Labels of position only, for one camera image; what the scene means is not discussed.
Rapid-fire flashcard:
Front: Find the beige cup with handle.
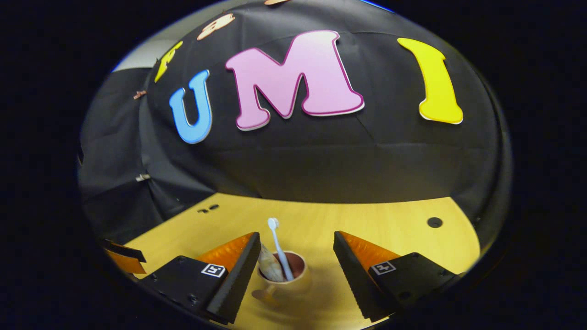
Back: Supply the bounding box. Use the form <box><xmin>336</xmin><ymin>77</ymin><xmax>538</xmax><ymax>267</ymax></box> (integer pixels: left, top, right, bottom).
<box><xmin>251</xmin><ymin>250</ymin><xmax>312</xmax><ymax>305</ymax></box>

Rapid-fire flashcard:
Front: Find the wooden desktop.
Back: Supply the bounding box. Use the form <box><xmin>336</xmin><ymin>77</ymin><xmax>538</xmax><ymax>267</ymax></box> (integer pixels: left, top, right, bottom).
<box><xmin>124</xmin><ymin>192</ymin><xmax>481</xmax><ymax>330</ymax></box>

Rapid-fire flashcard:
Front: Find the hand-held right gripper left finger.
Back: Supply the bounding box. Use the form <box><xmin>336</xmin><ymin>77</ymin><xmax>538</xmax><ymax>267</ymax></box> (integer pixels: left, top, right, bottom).
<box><xmin>140</xmin><ymin>232</ymin><xmax>262</xmax><ymax>325</ymax></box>

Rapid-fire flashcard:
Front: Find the white toothpaste tube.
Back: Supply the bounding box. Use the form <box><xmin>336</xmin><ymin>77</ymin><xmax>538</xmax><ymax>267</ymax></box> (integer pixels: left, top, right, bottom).
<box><xmin>258</xmin><ymin>244</ymin><xmax>286</xmax><ymax>282</ymax></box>

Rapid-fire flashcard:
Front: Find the pale blue toothbrush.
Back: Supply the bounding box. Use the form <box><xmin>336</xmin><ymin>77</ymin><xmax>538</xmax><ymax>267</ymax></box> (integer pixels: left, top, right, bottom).
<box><xmin>268</xmin><ymin>218</ymin><xmax>294</xmax><ymax>281</ymax></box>

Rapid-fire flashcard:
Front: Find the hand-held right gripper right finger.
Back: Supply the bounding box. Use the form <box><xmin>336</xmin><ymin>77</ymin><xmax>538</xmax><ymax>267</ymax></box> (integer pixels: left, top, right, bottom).
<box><xmin>333</xmin><ymin>231</ymin><xmax>459</xmax><ymax>322</ymax></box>

